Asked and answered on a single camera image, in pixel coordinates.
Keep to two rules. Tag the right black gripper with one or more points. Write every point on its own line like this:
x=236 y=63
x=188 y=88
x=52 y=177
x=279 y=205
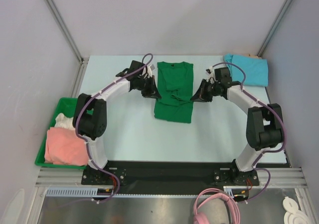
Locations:
x=206 y=90

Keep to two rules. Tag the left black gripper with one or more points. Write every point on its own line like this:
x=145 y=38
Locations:
x=152 y=92

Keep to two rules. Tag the green t shirt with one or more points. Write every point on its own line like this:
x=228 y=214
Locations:
x=175 y=85

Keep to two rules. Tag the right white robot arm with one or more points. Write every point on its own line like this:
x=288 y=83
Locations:
x=264 y=127

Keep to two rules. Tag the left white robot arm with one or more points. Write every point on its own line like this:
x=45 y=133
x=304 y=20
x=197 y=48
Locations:
x=90 y=117

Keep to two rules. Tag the folded blue t shirt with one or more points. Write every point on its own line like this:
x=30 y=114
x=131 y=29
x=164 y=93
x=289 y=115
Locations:
x=256 y=69

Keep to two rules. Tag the white t shirt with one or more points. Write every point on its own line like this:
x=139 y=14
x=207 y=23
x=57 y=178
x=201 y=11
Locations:
x=64 y=122

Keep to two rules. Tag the pink t shirt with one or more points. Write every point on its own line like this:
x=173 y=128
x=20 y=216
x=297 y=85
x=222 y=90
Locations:
x=63 y=147

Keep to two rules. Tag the pink headphones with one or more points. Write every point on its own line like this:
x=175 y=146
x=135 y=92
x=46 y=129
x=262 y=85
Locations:
x=214 y=206

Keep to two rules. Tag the white round lids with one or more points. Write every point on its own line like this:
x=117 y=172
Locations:
x=293 y=215

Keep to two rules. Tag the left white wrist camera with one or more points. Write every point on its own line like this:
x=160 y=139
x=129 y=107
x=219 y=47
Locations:
x=149 y=70

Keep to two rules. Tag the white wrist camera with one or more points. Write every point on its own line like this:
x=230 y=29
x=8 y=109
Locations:
x=149 y=70
x=210 y=73

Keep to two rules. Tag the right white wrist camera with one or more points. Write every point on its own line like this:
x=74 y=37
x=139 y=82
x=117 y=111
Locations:
x=210 y=73

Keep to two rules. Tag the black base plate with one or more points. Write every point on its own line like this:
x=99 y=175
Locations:
x=175 y=188

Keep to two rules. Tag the right aluminium frame post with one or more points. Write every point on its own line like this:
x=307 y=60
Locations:
x=274 y=27

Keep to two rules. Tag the aluminium frame post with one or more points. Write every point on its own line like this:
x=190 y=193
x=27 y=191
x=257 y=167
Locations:
x=274 y=27
x=64 y=29

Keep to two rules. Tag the aluminium frame rail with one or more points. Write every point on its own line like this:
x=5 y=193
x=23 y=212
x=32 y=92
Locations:
x=274 y=177

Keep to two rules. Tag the left aluminium frame post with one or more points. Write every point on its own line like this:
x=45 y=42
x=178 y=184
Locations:
x=64 y=29

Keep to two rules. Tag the white cable duct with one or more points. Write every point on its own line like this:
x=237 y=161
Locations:
x=71 y=192

